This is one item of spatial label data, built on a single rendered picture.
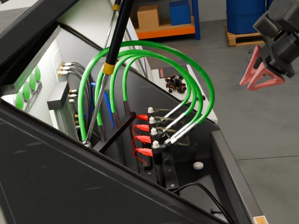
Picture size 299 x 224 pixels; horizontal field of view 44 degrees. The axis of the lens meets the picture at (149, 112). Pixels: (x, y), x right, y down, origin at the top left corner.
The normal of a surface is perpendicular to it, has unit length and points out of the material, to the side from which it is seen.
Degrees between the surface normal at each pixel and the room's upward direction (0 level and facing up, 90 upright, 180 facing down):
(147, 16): 90
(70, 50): 90
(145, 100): 90
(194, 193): 0
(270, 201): 0
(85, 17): 90
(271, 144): 0
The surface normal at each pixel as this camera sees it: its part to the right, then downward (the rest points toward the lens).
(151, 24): -0.05, 0.44
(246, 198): -0.13, -0.90
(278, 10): -0.82, -0.34
